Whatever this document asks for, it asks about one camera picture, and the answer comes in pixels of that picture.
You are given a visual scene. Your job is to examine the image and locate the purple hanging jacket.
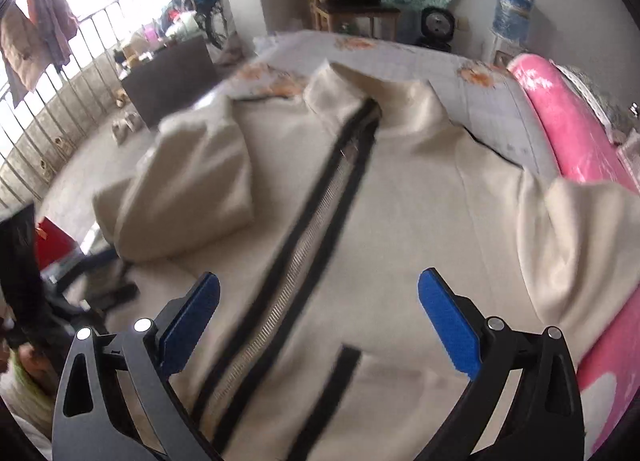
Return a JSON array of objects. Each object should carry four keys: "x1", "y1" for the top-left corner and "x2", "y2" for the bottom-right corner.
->
[{"x1": 27, "y1": 0, "x2": 81, "y2": 72}]

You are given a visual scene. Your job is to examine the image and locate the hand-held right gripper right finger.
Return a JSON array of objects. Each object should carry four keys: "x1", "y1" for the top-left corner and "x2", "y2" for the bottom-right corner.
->
[{"x1": 417, "y1": 267, "x2": 587, "y2": 461}]

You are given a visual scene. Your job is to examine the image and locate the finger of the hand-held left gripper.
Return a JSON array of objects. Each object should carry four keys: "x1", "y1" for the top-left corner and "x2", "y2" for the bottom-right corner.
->
[
  {"x1": 50, "y1": 282, "x2": 140, "y2": 318},
  {"x1": 42, "y1": 247, "x2": 125, "y2": 289}
]

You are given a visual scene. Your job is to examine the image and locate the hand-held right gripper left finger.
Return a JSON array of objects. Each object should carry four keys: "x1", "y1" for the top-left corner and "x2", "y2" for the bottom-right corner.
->
[{"x1": 51, "y1": 271, "x2": 223, "y2": 461}]

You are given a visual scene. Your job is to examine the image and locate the person's left hand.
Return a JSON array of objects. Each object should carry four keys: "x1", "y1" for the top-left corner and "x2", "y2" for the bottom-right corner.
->
[{"x1": 15, "y1": 345, "x2": 57, "y2": 387}]

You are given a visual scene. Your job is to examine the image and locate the red bag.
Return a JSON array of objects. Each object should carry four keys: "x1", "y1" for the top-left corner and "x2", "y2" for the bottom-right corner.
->
[{"x1": 34, "y1": 216, "x2": 78, "y2": 272}]

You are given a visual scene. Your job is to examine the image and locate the black bicycle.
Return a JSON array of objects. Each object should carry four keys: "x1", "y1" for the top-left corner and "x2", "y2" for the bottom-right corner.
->
[{"x1": 192, "y1": 0, "x2": 231, "y2": 49}]

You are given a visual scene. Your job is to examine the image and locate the dark cabinet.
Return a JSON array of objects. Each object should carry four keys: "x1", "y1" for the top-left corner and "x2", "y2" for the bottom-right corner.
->
[{"x1": 121, "y1": 34, "x2": 218, "y2": 129}]

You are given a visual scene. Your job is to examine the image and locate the pink floral blanket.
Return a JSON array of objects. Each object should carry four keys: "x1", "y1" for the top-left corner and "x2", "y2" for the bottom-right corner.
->
[{"x1": 507, "y1": 54, "x2": 640, "y2": 457}]

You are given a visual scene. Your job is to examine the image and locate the black round fan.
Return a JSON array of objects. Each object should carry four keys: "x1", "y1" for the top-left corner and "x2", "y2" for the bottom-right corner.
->
[{"x1": 415, "y1": 6, "x2": 456, "y2": 53}]

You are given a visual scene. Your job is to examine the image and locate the metal window railing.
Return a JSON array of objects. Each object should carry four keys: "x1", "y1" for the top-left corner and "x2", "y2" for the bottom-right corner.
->
[{"x1": 0, "y1": 0, "x2": 211, "y2": 212}]

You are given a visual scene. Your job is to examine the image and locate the lace trimmed pillow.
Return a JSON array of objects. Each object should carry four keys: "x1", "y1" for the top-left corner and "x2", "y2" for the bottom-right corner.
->
[{"x1": 550, "y1": 64, "x2": 616, "y2": 127}]

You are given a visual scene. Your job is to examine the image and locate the cream zip jacket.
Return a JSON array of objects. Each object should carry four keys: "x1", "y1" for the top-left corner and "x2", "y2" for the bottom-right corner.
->
[{"x1": 92, "y1": 60, "x2": 640, "y2": 461}]

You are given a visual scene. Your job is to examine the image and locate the floral bed sheet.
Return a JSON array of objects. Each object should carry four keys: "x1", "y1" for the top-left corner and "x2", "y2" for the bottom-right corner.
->
[{"x1": 107, "y1": 30, "x2": 558, "y2": 342}]

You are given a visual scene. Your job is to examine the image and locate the person's left forearm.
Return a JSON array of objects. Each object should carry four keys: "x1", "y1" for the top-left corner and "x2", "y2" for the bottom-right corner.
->
[{"x1": 0, "y1": 348, "x2": 56, "y2": 461}]

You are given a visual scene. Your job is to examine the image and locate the white water dispenser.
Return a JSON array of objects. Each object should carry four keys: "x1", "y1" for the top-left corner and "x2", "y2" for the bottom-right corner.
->
[{"x1": 487, "y1": 31, "x2": 531, "y2": 67}]

